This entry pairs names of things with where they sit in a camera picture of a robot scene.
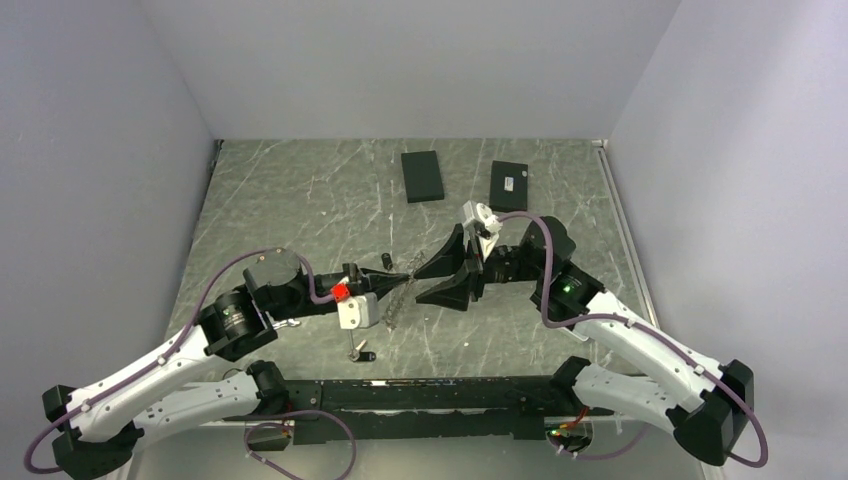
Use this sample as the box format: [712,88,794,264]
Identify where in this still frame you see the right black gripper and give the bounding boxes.
[413,224,547,311]

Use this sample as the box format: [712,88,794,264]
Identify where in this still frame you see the black head key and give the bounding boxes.
[348,340,377,363]
[381,252,394,271]

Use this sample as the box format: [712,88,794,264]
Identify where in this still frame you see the numbered metal key ring disc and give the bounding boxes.
[382,250,426,332]

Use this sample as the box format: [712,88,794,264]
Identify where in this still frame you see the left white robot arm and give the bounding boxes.
[42,248,408,479]

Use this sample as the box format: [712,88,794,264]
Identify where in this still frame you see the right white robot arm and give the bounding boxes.
[414,215,769,468]

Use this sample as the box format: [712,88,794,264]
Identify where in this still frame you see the black yellow screwdriver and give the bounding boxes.
[347,330,359,361]

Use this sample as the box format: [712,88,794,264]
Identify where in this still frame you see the lower silver wrench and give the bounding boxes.
[271,319,301,329]

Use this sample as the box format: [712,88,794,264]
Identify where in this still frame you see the plain black box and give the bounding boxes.
[401,150,445,204]

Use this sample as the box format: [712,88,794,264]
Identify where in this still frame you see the black box with label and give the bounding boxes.
[488,161,529,213]

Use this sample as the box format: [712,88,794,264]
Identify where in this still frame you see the clear plastic card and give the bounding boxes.
[563,322,589,342]

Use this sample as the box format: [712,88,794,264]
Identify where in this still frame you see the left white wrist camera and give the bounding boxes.
[337,292,380,330]

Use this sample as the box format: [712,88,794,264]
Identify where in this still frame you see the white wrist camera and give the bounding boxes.
[461,200,502,262]
[337,292,380,330]

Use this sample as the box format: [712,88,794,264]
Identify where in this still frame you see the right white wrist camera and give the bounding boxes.
[461,200,502,262]

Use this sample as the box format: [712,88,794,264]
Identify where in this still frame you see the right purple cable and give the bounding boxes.
[496,211,770,469]

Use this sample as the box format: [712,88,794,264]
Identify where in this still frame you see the purple cable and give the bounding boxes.
[496,211,770,469]
[23,247,359,480]

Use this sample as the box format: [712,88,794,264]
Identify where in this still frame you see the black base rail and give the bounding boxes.
[245,375,584,445]

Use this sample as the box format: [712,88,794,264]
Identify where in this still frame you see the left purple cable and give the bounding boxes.
[23,247,359,480]

